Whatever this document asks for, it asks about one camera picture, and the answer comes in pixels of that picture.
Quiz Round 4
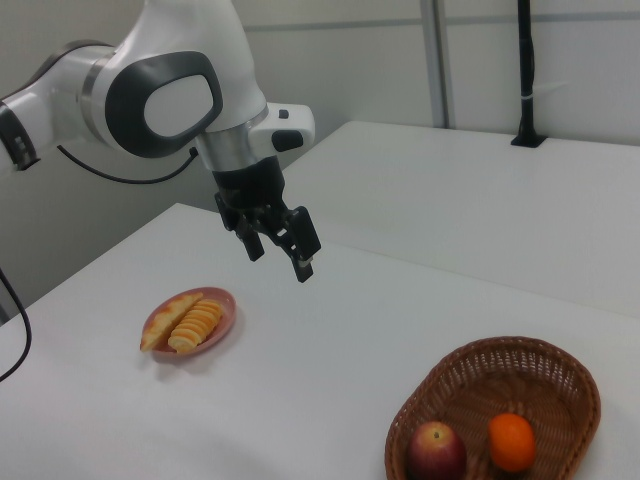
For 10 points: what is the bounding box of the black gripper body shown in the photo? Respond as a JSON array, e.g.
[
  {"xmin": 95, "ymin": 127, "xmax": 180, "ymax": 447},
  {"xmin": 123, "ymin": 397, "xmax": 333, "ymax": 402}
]
[{"xmin": 209, "ymin": 155, "xmax": 289, "ymax": 231}]

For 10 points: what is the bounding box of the ridged toy bread roll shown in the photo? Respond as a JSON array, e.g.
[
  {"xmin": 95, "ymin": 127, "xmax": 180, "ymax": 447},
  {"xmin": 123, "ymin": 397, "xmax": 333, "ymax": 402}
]
[{"xmin": 167, "ymin": 298, "xmax": 224, "ymax": 355}]

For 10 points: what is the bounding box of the braided toy bread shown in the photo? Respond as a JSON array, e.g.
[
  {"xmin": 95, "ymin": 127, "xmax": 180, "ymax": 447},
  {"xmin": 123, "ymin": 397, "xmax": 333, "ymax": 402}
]
[{"xmin": 139, "ymin": 293, "xmax": 205, "ymax": 353}]

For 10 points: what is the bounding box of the red toy apple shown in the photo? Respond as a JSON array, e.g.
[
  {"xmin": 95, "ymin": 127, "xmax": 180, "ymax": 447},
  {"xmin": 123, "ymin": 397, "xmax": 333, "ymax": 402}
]
[{"xmin": 405, "ymin": 421, "xmax": 468, "ymax": 480}]

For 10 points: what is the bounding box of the toy orange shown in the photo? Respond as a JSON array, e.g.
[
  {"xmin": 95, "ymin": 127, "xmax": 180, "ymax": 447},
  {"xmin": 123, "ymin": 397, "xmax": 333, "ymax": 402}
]
[{"xmin": 487, "ymin": 412, "xmax": 537, "ymax": 474}]

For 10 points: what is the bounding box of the pink plate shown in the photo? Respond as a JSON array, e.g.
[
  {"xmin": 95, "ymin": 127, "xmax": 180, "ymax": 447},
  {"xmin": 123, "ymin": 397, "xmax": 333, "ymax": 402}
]
[{"xmin": 144, "ymin": 286, "xmax": 237, "ymax": 357}]

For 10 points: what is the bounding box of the brown woven basket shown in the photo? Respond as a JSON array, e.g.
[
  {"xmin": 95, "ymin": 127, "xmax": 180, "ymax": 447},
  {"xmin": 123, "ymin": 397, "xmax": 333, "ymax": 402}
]
[{"xmin": 384, "ymin": 335, "xmax": 601, "ymax": 480}]

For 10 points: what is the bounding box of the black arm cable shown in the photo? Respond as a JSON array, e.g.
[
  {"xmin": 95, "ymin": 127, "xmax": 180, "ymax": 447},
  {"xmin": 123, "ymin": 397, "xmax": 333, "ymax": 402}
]
[{"xmin": 0, "ymin": 144, "xmax": 200, "ymax": 382}]

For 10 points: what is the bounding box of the grey partition post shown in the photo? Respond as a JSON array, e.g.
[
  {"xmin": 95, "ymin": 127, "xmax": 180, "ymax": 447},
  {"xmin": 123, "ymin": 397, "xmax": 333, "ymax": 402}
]
[{"xmin": 419, "ymin": 0, "xmax": 456, "ymax": 129}]

